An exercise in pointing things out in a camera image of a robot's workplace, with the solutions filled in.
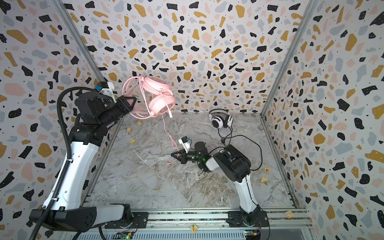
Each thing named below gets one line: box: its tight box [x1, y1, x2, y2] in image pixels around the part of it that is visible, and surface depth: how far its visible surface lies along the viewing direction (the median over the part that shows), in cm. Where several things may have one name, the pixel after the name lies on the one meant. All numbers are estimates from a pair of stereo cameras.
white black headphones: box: [208, 108, 234, 129], surface depth 111 cm
